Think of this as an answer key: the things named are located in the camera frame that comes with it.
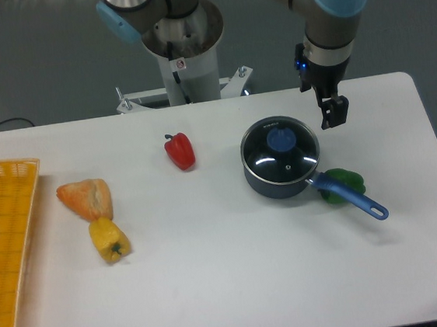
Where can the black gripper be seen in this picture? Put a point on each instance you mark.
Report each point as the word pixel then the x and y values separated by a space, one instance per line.
pixel 324 80

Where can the glass lid blue knob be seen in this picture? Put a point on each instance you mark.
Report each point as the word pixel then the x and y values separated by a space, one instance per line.
pixel 279 150

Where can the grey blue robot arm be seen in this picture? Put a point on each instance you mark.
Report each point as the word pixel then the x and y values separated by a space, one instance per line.
pixel 330 28

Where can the dark blue saucepan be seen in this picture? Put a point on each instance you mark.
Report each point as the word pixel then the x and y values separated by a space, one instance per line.
pixel 322 182

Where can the red bell pepper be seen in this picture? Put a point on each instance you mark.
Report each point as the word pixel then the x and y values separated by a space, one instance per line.
pixel 178 147

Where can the orange bread piece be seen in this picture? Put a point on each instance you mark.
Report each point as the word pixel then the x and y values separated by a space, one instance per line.
pixel 89 198

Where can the yellow bell pepper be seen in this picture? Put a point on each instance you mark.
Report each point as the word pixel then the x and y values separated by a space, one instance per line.
pixel 110 242

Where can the yellow wicker basket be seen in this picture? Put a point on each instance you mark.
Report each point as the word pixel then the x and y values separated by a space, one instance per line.
pixel 18 184

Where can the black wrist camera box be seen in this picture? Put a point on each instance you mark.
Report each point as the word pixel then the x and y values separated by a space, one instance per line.
pixel 301 67

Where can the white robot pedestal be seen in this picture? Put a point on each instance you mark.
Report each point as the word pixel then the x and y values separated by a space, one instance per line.
pixel 186 54

